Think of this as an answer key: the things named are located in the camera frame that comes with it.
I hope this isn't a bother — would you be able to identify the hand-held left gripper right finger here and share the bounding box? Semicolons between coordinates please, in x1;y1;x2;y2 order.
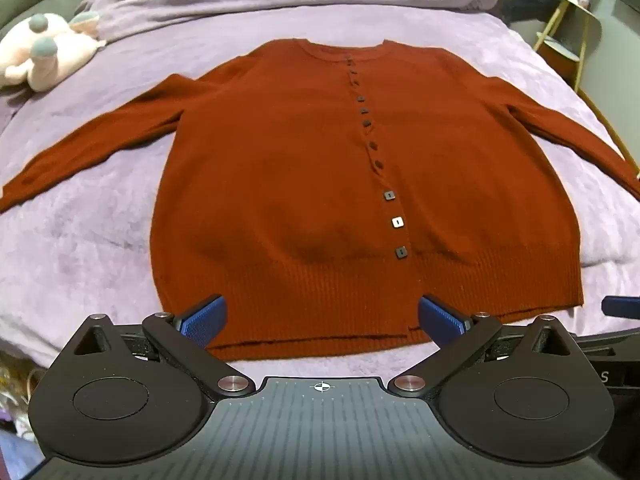
387;294;581;401

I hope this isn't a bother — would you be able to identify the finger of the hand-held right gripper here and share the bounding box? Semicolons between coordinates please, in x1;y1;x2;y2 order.
601;296;640;317

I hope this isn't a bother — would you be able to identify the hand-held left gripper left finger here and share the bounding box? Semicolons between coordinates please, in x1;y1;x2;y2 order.
70;294;256;401

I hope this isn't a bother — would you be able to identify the red buttoned cardigan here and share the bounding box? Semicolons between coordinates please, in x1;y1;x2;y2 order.
0;37;640;363

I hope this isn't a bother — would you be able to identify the purple bed sheet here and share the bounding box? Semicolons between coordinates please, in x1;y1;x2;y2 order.
0;2;640;376

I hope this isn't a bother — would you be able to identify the yellow side table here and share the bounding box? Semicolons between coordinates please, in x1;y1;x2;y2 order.
534;0;603;93

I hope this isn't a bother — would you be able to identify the pink plush toy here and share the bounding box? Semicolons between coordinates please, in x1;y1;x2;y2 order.
0;11;107;92

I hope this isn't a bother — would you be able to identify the dark cloth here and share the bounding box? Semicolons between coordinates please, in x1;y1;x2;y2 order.
502;0;556;23

